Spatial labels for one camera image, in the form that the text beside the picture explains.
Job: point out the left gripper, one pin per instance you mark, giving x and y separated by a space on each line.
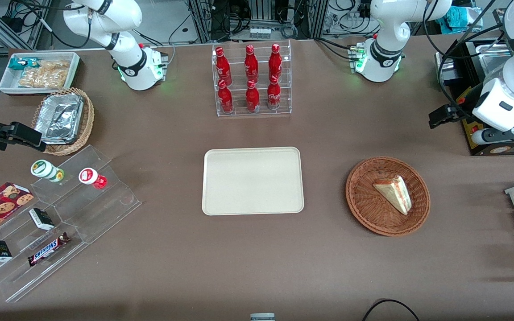
470 99

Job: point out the triangular sandwich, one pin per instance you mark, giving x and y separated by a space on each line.
393 194

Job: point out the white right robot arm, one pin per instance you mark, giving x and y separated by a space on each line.
127 62

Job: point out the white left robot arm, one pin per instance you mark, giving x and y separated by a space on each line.
386 26

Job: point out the oval light wicker basket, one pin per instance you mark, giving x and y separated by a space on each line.
88 118

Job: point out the round brown wicker basket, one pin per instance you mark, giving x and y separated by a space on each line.
368 209

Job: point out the beige rectangular tray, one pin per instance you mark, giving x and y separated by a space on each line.
252 180

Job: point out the aluminium foil container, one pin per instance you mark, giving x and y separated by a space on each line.
58 118

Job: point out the green lid yogurt cup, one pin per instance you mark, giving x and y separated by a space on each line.
43 168

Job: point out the white rectangular bin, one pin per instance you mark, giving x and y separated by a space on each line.
7 84

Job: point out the clear bag of crackers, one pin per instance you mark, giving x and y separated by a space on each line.
45 76

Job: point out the black food warmer machine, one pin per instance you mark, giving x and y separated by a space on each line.
507 150

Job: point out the steel warmer pan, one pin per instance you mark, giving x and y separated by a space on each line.
494 60

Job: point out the teal snack packet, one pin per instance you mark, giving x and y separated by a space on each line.
20 63

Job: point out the red lid yogurt cup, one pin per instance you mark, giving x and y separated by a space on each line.
89 176

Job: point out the teal plastic bag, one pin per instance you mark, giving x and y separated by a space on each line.
458 18

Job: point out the clear acrylic stepped stand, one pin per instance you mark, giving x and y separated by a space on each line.
16 278
109 209

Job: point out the snickers chocolate bar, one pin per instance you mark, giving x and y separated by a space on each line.
47 250

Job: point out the red cola bottle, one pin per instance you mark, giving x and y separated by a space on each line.
223 69
225 99
252 98
274 95
251 64
275 64

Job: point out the white connector strip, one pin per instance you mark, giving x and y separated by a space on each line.
259 32

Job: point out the clear acrylic bottle rack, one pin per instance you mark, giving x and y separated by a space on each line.
239 111

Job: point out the small grey device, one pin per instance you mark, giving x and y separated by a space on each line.
262 317

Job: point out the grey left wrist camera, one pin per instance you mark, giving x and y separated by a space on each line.
480 137

